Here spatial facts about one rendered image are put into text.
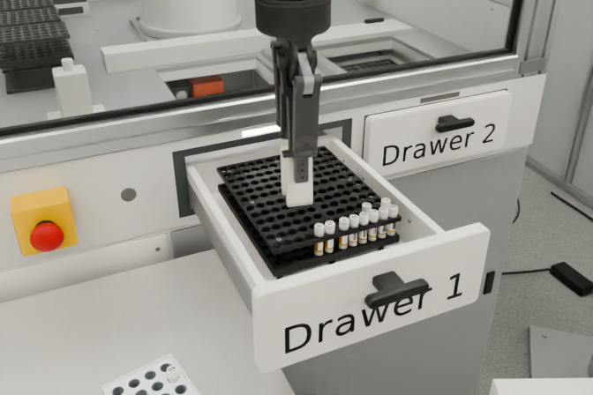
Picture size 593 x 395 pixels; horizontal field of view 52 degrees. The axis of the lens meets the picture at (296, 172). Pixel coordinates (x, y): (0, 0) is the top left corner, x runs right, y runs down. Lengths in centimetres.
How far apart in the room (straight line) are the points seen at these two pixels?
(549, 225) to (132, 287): 192
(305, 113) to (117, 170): 36
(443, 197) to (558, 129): 167
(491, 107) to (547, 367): 97
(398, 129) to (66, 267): 56
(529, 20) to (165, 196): 67
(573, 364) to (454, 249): 124
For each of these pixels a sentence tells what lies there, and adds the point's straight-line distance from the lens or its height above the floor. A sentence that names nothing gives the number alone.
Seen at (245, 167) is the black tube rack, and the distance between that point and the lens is 89.
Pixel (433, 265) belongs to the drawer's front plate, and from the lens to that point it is 71.
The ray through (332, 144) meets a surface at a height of 89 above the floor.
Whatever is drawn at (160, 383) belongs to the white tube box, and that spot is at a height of 79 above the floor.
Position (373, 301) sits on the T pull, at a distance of 63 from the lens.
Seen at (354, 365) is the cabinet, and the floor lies 36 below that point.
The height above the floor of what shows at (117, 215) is 84.
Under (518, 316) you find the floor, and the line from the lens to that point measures 208.
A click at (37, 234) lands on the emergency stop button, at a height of 89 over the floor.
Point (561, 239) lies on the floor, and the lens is 249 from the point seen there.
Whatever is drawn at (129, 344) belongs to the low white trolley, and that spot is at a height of 76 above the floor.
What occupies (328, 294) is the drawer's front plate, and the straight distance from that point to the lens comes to 65.
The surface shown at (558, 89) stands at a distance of 277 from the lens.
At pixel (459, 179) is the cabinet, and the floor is 76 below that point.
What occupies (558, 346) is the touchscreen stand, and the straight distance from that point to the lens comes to 196.
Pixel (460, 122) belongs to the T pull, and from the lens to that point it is 103.
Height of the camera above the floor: 133
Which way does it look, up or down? 29 degrees down
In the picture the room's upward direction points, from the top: straight up
